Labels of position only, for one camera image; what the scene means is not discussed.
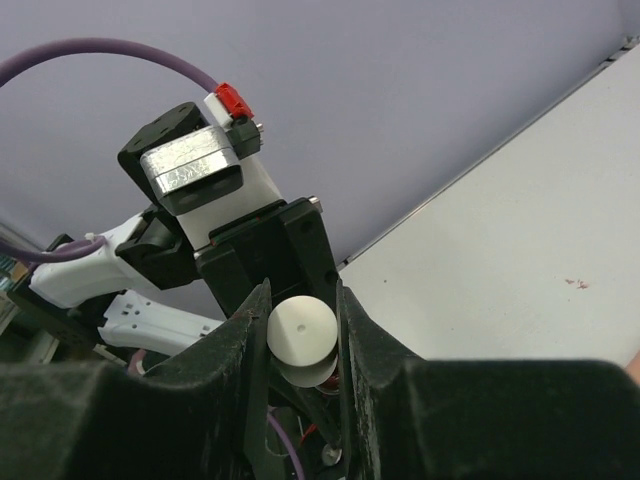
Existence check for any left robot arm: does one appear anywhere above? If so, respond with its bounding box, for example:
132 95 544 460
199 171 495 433
8 102 338 356

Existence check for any mannequin hand with painted nails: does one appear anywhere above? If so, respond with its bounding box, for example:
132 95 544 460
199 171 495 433
625 352 640 384

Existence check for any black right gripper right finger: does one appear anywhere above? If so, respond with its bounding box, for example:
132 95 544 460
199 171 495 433
336 286 639 479

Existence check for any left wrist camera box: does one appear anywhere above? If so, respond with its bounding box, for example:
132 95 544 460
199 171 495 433
141 85 283 251

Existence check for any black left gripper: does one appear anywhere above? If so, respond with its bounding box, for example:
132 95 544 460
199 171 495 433
197 198 339 317

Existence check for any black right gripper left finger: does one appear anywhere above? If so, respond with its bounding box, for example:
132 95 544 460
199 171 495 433
1 283 272 479

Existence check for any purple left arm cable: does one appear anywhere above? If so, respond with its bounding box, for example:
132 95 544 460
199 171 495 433
0 38 221 266

